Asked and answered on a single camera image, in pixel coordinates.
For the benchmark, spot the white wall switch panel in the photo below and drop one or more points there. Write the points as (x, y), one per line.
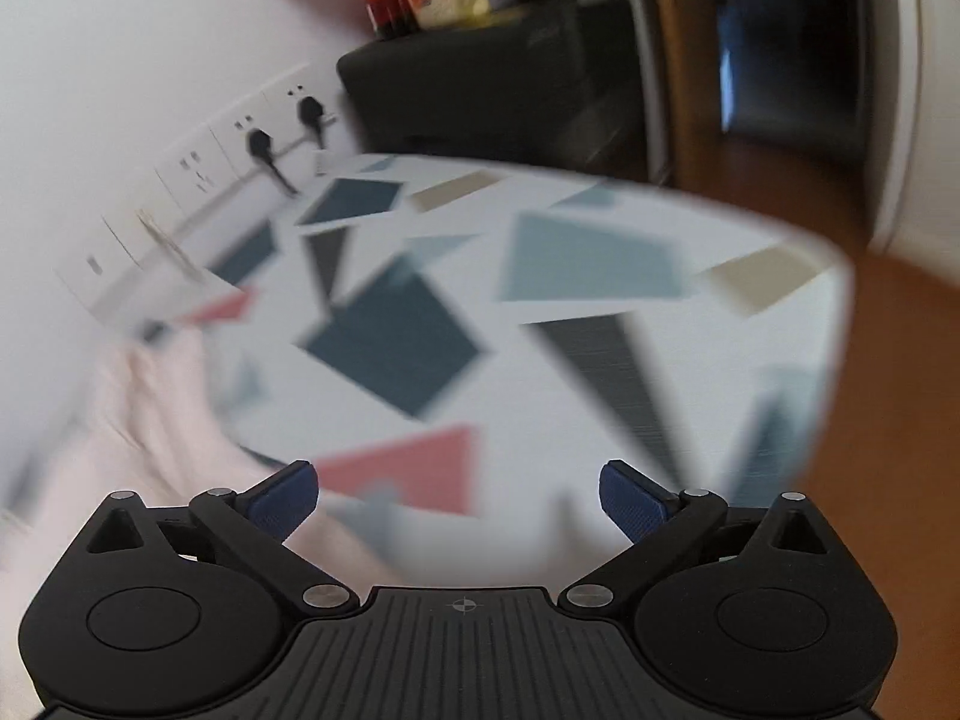
(94, 266)

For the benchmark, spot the wooden door frame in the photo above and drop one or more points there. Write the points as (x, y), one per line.
(679, 52)

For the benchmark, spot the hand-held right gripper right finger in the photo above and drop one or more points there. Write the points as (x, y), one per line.
(630, 502)

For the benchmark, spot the black nightstand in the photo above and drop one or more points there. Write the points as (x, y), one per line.
(480, 82)

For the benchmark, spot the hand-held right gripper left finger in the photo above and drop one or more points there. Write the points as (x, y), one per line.
(289, 501)

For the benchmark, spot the cream fluffy garment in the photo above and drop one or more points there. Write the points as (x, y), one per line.
(150, 427)

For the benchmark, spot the geometric patterned bed sheet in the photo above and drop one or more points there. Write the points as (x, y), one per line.
(600, 330)

